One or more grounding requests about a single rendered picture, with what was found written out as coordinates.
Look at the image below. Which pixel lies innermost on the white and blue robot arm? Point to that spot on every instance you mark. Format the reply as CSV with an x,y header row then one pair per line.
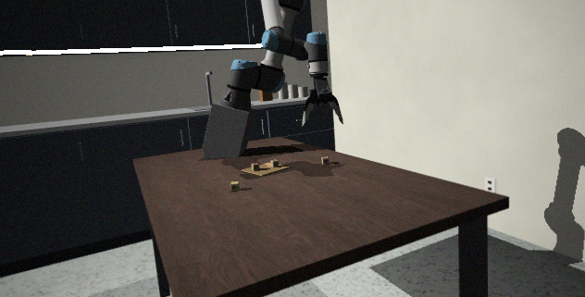
x,y
269,76

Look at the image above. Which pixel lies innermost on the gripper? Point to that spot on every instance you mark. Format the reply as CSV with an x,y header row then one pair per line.
x,y
313,98

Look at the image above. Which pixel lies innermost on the tan square mat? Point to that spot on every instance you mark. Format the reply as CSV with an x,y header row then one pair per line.
x,y
265,169

